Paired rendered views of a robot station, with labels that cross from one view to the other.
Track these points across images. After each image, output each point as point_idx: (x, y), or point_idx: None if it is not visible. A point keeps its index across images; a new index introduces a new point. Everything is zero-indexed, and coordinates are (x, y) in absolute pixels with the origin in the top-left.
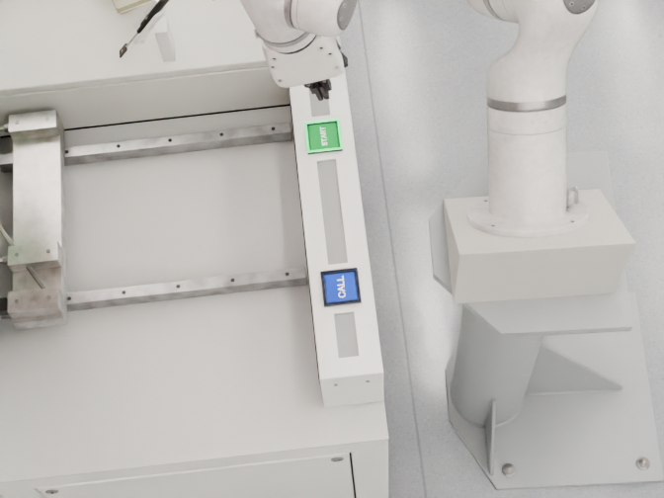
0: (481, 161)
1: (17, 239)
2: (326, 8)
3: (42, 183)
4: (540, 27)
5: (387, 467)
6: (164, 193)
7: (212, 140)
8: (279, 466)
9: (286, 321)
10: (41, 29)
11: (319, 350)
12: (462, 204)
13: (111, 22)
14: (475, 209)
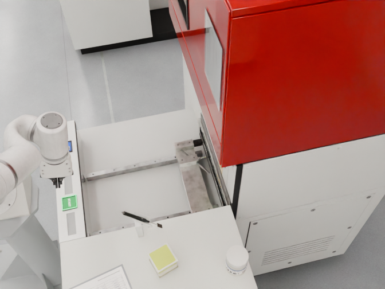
0: (11, 234)
1: (197, 168)
2: (24, 114)
3: (193, 191)
4: None
5: None
6: (147, 206)
7: (126, 224)
8: None
9: (95, 164)
10: (203, 239)
11: (73, 128)
12: (20, 207)
13: (171, 247)
14: (12, 193)
